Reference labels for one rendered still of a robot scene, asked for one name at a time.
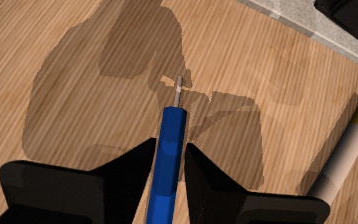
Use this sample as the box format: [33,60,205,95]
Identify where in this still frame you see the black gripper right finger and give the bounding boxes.
[184,143,331,224]

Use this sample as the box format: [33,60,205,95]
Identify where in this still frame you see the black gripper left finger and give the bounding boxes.
[0,137,156,224]

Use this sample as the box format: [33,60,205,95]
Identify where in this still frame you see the blue stylus with grey tip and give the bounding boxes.
[145,75,187,224]

